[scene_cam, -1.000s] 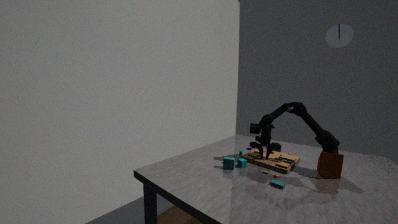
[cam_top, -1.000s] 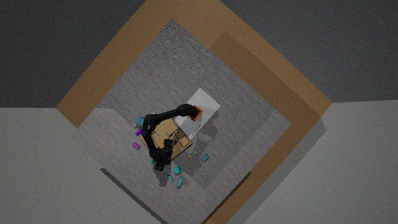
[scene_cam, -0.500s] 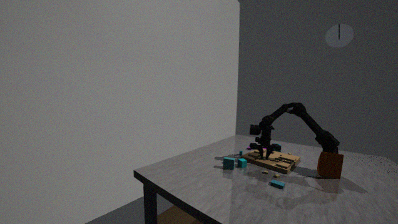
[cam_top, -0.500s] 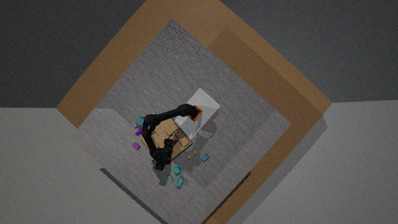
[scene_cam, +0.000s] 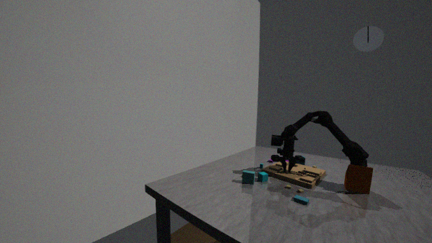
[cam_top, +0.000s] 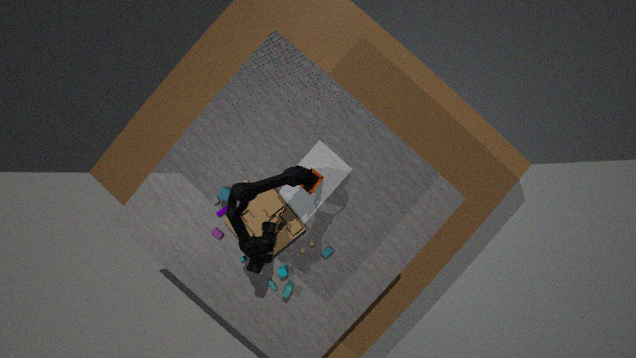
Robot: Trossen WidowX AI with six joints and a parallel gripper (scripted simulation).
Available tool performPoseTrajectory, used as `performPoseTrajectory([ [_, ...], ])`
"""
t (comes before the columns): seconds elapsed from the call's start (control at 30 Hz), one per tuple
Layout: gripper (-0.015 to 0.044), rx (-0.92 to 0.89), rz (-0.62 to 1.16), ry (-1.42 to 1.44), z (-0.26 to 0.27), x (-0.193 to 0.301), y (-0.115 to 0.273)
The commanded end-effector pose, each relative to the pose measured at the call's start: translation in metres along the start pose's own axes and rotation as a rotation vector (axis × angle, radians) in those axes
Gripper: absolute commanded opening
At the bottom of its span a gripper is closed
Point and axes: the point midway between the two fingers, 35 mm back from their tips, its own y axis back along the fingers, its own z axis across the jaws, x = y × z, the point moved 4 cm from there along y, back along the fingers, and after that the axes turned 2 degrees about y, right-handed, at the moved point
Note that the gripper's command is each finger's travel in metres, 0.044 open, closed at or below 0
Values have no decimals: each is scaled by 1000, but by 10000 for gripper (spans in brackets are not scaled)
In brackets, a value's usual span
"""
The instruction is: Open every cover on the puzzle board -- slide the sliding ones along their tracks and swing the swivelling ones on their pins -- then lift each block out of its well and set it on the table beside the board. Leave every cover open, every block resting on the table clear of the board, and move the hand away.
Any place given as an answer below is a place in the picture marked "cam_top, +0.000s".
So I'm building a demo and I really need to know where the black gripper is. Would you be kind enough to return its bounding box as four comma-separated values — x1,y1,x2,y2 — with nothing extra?
261,222,276,263

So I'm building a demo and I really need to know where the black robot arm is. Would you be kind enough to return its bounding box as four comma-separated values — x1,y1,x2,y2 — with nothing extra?
226,165,319,274

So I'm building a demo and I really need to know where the purple block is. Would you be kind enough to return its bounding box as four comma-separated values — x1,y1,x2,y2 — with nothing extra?
211,227,224,239
216,206,228,217

